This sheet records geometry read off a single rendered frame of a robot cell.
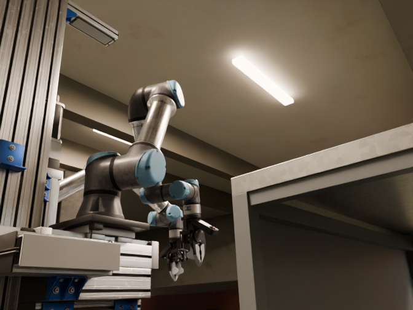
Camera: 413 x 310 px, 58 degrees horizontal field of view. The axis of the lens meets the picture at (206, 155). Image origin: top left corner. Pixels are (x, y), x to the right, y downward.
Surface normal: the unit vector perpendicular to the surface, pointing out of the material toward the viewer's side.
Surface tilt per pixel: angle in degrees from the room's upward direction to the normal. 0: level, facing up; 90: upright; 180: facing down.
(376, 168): 90
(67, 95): 90
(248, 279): 90
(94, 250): 90
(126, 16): 180
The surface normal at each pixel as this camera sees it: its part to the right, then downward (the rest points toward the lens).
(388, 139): -0.67, -0.25
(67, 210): 0.66, -0.30
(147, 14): 0.04, 0.93
